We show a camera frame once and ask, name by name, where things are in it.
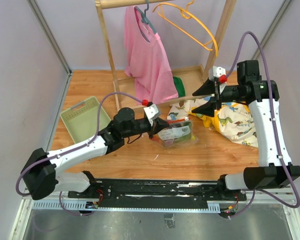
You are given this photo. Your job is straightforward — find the grey clothes hanger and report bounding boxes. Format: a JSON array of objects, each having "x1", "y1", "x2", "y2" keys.
[{"x1": 134, "y1": 0, "x2": 157, "y2": 43}]

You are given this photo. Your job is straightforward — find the green cloth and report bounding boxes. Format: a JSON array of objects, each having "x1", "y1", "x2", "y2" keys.
[{"x1": 173, "y1": 76, "x2": 186, "y2": 98}]

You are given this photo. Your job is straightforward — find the yellow clothes hanger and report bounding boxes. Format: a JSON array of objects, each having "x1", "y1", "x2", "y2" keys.
[{"x1": 152, "y1": 0, "x2": 219, "y2": 57}]

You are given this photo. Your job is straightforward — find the clear zip top bag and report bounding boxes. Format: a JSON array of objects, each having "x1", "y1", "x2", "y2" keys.
[{"x1": 149, "y1": 117, "x2": 199, "y2": 148}]

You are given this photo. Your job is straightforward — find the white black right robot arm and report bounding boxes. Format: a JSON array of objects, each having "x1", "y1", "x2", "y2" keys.
[{"x1": 192, "y1": 60, "x2": 300, "y2": 200}]

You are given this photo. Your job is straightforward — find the pink t-shirt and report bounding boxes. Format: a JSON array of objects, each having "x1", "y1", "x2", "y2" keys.
[{"x1": 124, "y1": 6, "x2": 178, "y2": 104}]

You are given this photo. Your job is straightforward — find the cartoon print children's garment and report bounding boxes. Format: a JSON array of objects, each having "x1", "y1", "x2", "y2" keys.
[{"x1": 167, "y1": 96, "x2": 258, "y2": 148}]

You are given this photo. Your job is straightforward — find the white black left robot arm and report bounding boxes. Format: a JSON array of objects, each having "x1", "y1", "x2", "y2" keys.
[{"x1": 20, "y1": 105, "x2": 169, "y2": 200}]

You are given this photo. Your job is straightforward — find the wooden clothes rack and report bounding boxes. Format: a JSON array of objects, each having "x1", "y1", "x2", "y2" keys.
[{"x1": 95, "y1": 0, "x2": 236, "y2": 104}]

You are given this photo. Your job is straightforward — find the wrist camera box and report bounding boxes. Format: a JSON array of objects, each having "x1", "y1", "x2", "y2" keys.
[
  {"x1": 208, "y1": 65, "x2": 228, "y2": 93},
  {"x1": 141, "y1": 99, "x2": 161, "y2": 126}
]

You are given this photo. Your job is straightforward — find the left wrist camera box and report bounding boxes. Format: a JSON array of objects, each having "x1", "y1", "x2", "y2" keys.
[{"x1": 141, "y1": 99, "x2": 161, "y2": 126}]

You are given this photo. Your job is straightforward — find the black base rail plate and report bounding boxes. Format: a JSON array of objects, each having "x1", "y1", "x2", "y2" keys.
[{"x1": 67, "y1": 178, "x2": 247, "y2": 202}]

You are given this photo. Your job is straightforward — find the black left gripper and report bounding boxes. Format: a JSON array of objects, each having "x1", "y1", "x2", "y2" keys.
[{"x1": 123, "y1": 117, "x2": 170, "y2": 139}]

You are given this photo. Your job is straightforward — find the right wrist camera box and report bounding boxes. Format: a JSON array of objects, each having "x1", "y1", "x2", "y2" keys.
[{"x1": 208, "y1": 65, "x2": 228, "y2": 93}]

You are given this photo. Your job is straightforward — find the light green plastic basket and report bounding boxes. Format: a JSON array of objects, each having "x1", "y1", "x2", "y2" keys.
[{"x1": 60, "y1": 96, "x2": 111, "y2": 144}]

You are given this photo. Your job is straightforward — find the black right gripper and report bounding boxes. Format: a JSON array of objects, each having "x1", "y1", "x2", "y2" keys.
[{"x1": 191, "y1": 77, "x2": 245, "y2": 117}]

